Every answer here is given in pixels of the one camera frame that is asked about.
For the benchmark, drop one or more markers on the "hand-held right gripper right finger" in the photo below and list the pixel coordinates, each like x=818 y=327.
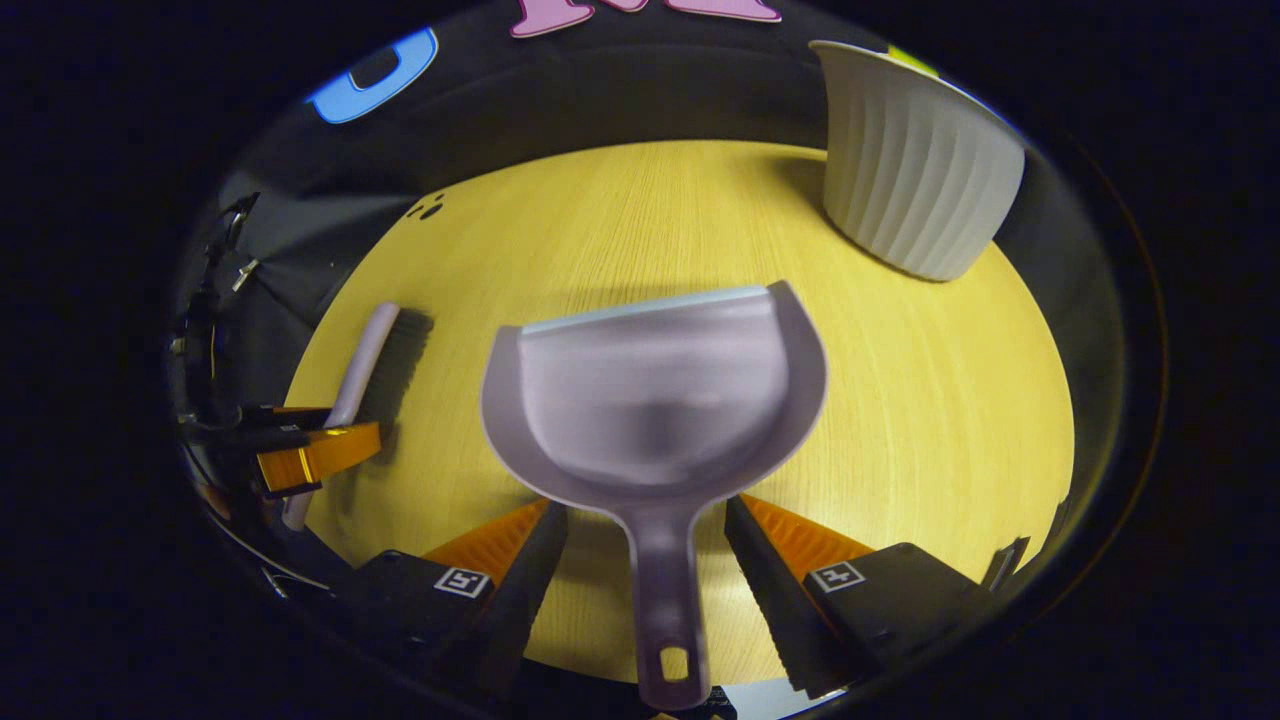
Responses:
x=755 y=570

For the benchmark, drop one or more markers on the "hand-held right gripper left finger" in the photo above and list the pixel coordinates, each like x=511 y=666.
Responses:
x=535 y=575

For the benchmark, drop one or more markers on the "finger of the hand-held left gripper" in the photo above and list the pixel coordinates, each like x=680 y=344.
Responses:
x=290 y=416
x=320 y=457

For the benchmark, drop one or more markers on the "white ribbed garbage bin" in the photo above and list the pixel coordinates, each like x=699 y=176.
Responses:
x=920 y=170

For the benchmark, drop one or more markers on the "wooden desktop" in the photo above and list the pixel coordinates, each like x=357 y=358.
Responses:
x=950 y=400

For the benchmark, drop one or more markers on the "silver metal clip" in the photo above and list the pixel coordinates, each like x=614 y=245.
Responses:
x=245 y=274

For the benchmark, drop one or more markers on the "black backdrop cloth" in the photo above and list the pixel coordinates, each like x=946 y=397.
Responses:
x=600 y=90

